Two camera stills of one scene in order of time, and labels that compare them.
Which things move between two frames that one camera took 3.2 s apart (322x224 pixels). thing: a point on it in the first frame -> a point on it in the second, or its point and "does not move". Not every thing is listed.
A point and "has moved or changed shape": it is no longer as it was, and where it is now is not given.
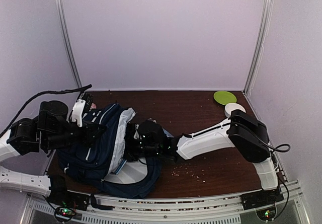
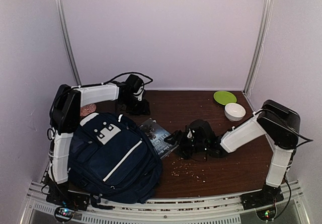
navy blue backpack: [91, 159] has moved or changed shape
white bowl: [229, 107] does not move
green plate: [224, 97] does not move
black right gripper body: [133, 150] -> [187, 147]
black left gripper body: [54, 141] -> [133, 106]
